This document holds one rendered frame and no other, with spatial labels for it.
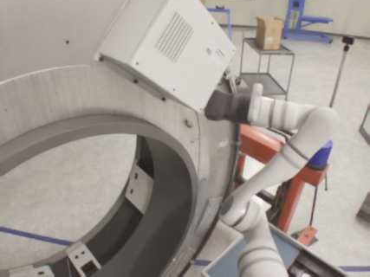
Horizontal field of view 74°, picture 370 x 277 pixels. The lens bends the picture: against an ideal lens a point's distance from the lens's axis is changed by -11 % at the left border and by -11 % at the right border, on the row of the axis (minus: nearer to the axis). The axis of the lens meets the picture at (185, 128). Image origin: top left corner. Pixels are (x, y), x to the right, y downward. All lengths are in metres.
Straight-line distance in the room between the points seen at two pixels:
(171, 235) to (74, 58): 0.77
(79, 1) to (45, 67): 0.13
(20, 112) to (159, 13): 0.31
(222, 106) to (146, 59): 0.27
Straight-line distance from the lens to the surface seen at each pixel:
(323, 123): 0.63
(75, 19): 0.54
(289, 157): 0.66
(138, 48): 0.48
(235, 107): 0.66
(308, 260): 1.47
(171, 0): 0.50
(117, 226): 1.43
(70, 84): 0.56
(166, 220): 1.09
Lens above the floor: 1.83
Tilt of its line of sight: 32 degrees down
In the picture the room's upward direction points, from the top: straight up
